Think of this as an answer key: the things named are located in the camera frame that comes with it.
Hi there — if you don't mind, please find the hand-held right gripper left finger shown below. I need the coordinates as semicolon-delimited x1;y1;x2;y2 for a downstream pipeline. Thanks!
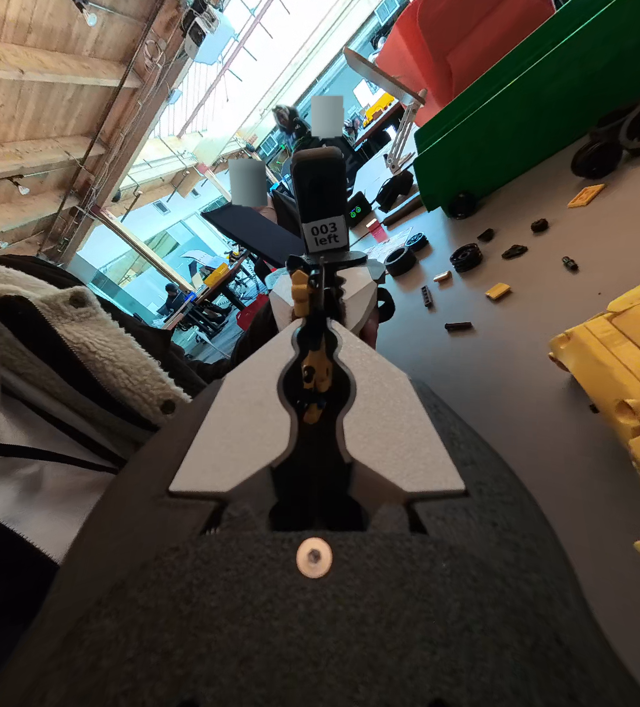
168;318;304;531

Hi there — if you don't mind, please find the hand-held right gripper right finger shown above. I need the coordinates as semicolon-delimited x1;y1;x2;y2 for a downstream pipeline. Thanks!
331;318;468;531

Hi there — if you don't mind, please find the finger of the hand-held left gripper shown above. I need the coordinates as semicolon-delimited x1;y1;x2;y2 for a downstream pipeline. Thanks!
268;268;298;330
341;265;379;336

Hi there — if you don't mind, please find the yellow black brick side assembly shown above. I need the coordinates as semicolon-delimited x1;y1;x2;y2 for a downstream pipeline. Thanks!
289;268;334;426

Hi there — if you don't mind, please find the yellow toy brick car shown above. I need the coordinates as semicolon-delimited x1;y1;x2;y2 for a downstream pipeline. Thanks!
549;271;640;581

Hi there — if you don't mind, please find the person's left forearm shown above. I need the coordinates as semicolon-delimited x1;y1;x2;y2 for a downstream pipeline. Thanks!
231;301;277;366

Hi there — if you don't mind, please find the grey desk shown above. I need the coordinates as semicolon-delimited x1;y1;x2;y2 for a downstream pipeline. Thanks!
347;83;640;707

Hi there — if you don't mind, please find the small black display device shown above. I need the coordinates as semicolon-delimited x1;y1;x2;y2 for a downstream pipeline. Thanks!
347;192;373;228

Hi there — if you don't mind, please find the black office chair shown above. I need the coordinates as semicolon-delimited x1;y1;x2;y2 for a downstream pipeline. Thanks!
201;204;304;268

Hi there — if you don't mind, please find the black toy wheel rim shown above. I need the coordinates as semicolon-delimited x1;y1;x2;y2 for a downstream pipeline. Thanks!
449;243;484;273

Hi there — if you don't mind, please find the wooden document stand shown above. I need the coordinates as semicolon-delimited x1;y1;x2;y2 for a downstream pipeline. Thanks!
343;47;428;172

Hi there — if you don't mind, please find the red plastic carry case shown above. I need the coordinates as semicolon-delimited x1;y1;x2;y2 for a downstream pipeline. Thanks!
375;0;558;128

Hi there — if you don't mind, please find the green plastic bin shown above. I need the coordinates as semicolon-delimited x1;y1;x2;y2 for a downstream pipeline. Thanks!
413;0;640;213

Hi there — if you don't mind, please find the small yellow brick piece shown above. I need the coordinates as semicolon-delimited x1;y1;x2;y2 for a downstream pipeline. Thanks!
567;183;607;209

